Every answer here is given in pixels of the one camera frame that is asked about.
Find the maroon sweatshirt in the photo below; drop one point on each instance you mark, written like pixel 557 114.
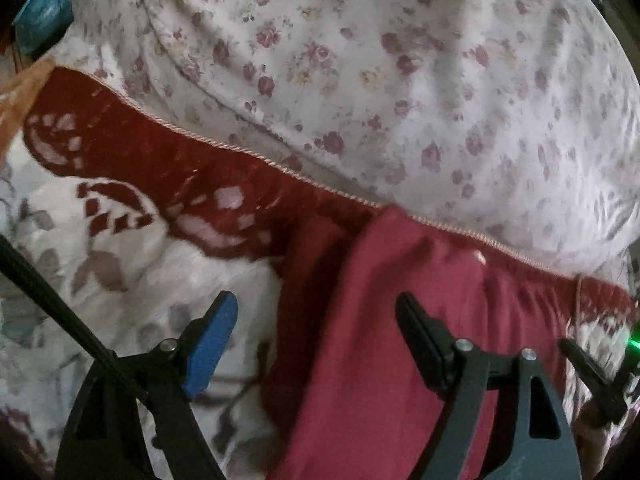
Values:
pixel 380 310

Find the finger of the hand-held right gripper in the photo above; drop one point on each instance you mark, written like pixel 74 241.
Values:
pixel 631 375
pixel 585 362

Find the printed fleece blanket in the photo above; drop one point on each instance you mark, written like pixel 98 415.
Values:
pixel 125 270

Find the blue plastic bag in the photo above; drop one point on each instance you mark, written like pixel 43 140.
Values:
pixel 45 10

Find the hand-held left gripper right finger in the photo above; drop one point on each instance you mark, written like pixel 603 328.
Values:
pixel 430 350

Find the floral bed sheet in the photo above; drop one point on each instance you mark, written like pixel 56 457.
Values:
pixel 400 60

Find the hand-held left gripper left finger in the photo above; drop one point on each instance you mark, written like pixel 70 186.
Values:
pixel 210 355

